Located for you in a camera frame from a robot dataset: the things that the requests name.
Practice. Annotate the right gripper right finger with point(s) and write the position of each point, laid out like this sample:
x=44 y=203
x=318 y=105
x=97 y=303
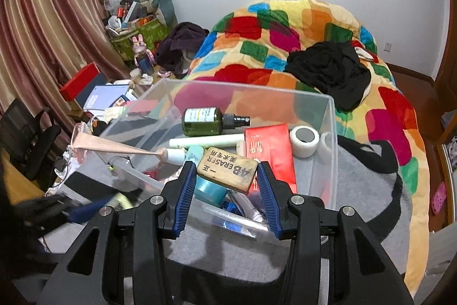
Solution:
x=275 y=195

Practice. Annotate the blue card box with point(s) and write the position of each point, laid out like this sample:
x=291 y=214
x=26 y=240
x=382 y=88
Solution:
x=232 y=208

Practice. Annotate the light blue bottle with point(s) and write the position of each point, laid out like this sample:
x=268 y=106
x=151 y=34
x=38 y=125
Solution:
x=194 y=154

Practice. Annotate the red box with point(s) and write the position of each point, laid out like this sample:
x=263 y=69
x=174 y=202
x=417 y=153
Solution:
x=272 y=144
x=79 y=81

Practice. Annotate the pale green tube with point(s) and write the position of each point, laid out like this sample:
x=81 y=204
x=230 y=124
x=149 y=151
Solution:
x=218 y=141

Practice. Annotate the dark purple clothes pile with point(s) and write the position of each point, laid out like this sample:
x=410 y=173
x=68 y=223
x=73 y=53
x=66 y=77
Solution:
x=177 y=50

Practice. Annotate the striped pink curtain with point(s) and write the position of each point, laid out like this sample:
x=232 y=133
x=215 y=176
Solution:
x=44 y=43

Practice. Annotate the white tape roll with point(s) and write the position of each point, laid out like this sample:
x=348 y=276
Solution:
x=304 y=141

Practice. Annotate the dark green spray bottle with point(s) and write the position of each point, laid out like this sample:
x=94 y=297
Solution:
x=202 y=121

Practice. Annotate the black garment on bed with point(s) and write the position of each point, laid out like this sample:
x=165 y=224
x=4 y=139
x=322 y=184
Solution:
x=334 y=69

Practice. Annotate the colourful patchwork quilt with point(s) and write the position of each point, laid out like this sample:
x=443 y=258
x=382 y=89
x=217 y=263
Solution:
x=251 y=45

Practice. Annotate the red box on desk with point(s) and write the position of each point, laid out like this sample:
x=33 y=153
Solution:
x=79 y=81

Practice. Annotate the blue white booklet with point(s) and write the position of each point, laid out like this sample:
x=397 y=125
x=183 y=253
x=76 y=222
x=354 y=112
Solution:
x=103 y=96

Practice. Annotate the beige cosmetic tube white cap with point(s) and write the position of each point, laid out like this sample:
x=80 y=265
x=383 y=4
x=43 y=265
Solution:
x=80 y=139

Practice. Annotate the black chair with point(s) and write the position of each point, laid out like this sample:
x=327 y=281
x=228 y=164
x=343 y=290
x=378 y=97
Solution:
x=28 y=138

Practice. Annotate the green storage basket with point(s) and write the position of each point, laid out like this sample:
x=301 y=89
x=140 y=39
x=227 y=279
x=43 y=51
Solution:
x=153 y=33

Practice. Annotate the pink rabbit figurine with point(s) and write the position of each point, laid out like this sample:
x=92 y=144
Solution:
x=143 y=57

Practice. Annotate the brown 4B eraser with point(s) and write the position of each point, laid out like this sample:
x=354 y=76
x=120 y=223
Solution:
x=227 y=169

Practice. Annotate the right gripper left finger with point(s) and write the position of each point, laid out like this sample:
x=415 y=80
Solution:
x=178 y=195

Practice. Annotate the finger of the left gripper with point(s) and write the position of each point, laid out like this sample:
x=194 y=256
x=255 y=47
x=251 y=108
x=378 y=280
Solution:
x=84 y=212

